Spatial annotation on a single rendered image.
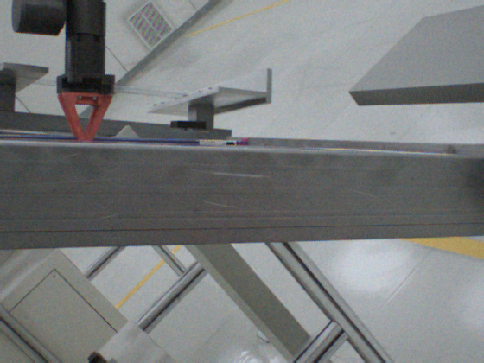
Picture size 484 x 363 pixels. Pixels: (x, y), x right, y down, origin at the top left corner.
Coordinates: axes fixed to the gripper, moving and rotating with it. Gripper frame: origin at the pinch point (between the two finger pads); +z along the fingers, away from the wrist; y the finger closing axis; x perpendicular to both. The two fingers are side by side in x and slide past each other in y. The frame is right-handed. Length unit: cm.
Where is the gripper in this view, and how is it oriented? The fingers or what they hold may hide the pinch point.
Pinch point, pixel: (84, 140)
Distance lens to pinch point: 103.8
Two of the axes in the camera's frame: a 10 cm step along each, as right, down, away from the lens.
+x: 9.1, 0.0, 4.1
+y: 4.1, 0.7, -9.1
